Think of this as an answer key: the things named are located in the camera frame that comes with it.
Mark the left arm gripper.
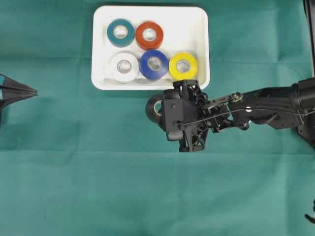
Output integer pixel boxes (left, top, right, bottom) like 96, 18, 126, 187
0, 74, 37, 126

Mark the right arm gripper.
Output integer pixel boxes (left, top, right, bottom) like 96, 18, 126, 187
173, 80, 231, 152

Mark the black tape roll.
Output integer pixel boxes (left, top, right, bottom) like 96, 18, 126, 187
145, 93, 162, 123

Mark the yellow tape roll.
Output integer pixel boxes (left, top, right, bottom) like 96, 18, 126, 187
169, 53, 198, 81

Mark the blue tape roll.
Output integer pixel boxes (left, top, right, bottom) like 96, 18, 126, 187
139, 50, 169, 81

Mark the white tape roll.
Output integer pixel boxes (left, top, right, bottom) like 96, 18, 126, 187
110, 53, 139, 83

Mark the orange red tape roll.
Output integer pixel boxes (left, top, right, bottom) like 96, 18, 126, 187
135, 21, 164, 50

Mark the teal green tape roll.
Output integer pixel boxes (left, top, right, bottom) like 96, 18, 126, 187
107, 19, 135, 48

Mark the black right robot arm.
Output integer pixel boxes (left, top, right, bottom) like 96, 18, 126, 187
162, 78, 315, 152

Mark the green table cloth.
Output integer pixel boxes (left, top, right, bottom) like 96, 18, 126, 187
0, 0, 315, 236

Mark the black clip at edge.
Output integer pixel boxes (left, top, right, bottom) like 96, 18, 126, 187
304, 199, 315, 223

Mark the black camera cable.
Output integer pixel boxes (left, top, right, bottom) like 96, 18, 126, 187
174, 107, 315, 127

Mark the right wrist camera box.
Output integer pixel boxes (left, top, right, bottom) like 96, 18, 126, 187
162, 89, 189, 143

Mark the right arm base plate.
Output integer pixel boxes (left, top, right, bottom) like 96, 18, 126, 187
297, 124, 315, 148

